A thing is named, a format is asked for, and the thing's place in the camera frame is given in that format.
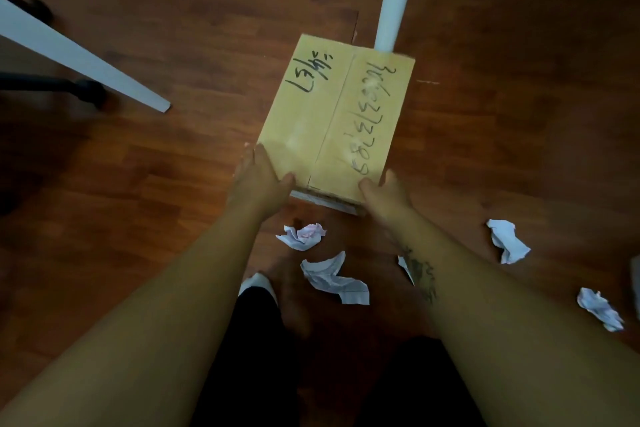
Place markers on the person's left hand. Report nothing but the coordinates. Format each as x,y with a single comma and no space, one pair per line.
256,186

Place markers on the person's right hand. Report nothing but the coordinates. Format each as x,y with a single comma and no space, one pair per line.
387,199

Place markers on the person's left thumb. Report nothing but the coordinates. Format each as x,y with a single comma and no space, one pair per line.
285,182

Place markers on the person's right thumb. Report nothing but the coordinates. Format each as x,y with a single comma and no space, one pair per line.
369,187

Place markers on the yellow cardboard box with writing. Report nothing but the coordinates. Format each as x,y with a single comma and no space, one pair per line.
336,121

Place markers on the person's right forearm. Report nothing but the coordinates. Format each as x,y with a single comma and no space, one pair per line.
505,331

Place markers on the person's left forearm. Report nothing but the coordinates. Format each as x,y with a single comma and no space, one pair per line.
135,326

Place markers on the crumpled white paper ball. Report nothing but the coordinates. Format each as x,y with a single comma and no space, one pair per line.
302,236
506,240
599,309
405,267
335,281

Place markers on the person's white sock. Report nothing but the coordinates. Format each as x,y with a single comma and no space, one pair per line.
257,284

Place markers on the person's black trousers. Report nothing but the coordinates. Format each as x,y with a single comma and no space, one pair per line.
260,366

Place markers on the black office chair base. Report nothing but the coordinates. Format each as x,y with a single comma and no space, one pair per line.
55,86

